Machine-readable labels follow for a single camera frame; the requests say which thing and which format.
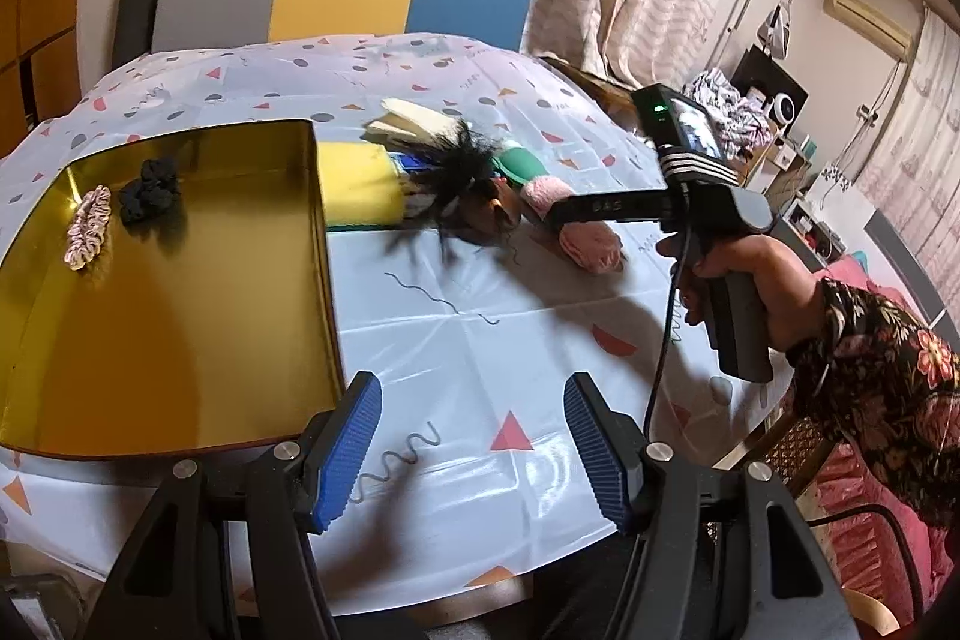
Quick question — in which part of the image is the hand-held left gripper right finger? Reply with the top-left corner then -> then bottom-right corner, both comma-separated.
562,372 -> 863,640

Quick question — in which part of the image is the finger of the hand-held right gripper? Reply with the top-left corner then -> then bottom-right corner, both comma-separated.
544,192 -> 672,236

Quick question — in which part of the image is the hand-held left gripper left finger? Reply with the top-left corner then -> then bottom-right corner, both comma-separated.
84,372 -> 383,640

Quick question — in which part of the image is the pink towel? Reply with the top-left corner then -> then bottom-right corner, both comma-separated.
520,175 -> 629,275

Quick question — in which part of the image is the green silicone bottle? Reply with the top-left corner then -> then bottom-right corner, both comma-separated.
491,141 -> 548,189

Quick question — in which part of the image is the brown makeup sponge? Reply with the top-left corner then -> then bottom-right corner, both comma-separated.
457,184 -> 520,236

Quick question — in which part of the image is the black beaded hair extension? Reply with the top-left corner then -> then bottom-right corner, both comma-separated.
382,130 -> 520,266

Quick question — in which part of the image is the gold metal tray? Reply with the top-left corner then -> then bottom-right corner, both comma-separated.
0,119 -> 346,461

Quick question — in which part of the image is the yellow sponge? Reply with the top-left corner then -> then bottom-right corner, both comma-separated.
319,141 -> 410,230

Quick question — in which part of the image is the person's right hand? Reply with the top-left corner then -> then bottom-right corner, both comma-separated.
656,233 -> 818,356

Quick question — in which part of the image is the pile of patterned clothes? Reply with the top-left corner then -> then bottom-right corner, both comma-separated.
686,70 -> 775,155

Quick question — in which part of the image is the brown wooden chair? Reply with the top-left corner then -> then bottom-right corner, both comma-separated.
538,55 -> 640,133

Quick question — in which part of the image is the white patterned tablecloth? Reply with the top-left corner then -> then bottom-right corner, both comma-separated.
0,32 -> 796,618

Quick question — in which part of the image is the garment steamer stand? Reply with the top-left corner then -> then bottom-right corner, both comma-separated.
720,0 -> 811,64

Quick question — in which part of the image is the wicker chair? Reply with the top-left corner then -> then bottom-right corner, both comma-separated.
716,411 -> 835,498

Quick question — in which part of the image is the pale side curtain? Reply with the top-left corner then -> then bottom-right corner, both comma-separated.
855,6 -> 960,311

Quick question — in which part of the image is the air conditioner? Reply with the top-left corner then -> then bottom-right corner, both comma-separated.
823,0 -> 914,60

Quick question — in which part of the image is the red bedding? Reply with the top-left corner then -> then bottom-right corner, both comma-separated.
810,250 -> 960,618

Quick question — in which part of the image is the black scrunchie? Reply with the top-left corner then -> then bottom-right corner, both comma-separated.
118,156 -> 181,226

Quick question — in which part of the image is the pink satin scrunchie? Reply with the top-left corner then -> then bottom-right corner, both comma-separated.
64,186 -> 112,272

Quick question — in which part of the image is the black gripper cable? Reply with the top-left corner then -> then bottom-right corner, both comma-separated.
641,287 -> 687,435

